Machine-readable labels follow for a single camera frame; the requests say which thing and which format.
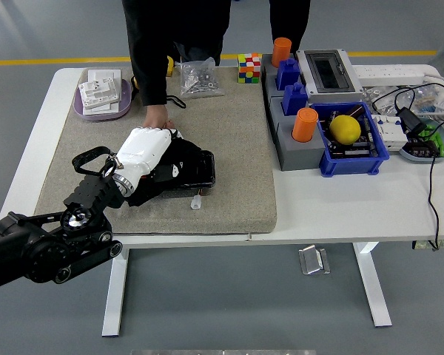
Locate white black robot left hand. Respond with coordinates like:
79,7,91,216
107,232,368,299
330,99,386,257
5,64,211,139
115,126,186,188

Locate person's right hand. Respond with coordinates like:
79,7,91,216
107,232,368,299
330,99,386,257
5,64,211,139
143,104,177,130

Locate black rag with red patch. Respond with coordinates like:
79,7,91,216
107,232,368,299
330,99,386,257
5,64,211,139
127,135,204,208

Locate black plastic-wrapped panel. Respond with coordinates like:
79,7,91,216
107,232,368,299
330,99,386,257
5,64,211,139
162,149,216,193

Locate purple oval tray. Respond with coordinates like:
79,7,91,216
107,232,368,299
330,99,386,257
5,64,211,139
73,77,133,121

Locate clear bag of screws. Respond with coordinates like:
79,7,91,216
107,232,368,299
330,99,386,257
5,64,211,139
175,57,226,99

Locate grey-brown mat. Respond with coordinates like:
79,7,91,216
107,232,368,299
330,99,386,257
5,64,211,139
35,65,278,237

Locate white table leg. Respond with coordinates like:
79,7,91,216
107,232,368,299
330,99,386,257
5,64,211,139
352,242,393,328
101,248,130,337

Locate under-table socket strip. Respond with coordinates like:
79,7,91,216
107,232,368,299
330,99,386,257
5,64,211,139
412,240,444,251

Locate multicolour puzzle cube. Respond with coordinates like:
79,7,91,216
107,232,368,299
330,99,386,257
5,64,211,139
238,52,263,84

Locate grey shape sorter base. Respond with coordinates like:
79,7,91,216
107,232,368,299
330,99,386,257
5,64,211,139
269,96,326,172
261,53,308,108

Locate blue square block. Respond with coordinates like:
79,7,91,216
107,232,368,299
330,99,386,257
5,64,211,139
275,58,301,92
283,82,309,116

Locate orange cylinder block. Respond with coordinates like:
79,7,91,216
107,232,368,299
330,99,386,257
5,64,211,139
272,36,293,69
292,107,320,143

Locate grey distribution box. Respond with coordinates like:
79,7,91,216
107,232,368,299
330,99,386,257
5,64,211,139
295,49,364,104

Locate yellow ball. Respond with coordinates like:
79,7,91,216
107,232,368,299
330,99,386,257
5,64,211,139
329,114,362,145

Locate black terminal blocks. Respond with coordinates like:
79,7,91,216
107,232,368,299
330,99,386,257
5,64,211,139
406,137,441,159

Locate brown cylinder part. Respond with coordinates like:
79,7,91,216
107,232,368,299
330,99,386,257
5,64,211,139
346,103,366,119

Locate blue plastic bin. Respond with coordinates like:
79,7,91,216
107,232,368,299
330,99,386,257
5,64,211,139
310,101,391,177

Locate green plastic parts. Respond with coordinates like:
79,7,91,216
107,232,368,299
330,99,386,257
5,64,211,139
421,124,444,156

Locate white circuit breaker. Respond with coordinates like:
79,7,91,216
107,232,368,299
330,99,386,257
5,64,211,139
371,113,408,152

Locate black power adapter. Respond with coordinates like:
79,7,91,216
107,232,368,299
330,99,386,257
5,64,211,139
396,106,428,136

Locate clear bag of parts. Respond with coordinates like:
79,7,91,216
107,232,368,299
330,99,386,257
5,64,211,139
361,84,444,115

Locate white power strip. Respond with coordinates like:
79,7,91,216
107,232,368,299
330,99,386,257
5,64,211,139
353,65,426,85

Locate black strap loop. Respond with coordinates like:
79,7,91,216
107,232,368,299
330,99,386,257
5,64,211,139
165,95,188,109

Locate white switch plate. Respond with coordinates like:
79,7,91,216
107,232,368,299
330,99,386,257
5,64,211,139
87,69,116,84
83,101,121,115

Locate white switch module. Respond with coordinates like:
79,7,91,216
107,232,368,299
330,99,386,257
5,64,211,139
78,79,121,109

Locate white wire connector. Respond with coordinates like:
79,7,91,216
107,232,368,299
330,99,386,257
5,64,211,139
190,187,204,211

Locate black power cord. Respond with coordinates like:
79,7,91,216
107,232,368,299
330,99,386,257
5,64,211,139
371,81,444,251

